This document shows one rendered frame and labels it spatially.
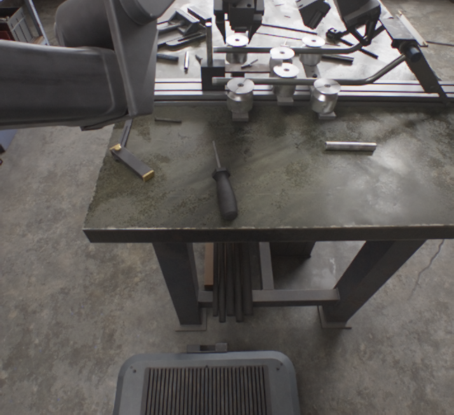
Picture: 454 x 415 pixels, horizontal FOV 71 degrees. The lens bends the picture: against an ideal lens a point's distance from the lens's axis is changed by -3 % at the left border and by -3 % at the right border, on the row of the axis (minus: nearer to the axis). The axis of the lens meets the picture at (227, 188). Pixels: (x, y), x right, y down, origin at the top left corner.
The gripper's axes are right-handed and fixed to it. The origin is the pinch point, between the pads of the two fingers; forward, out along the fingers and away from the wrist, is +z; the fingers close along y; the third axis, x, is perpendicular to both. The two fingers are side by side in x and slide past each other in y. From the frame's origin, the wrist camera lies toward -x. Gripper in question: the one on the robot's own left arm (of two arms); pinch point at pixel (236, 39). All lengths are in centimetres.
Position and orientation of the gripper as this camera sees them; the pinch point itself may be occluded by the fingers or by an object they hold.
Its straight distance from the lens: 79.7
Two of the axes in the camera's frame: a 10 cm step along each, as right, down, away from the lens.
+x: -0.1, -8.8, 4.8
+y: 10.0, -0.1, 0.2
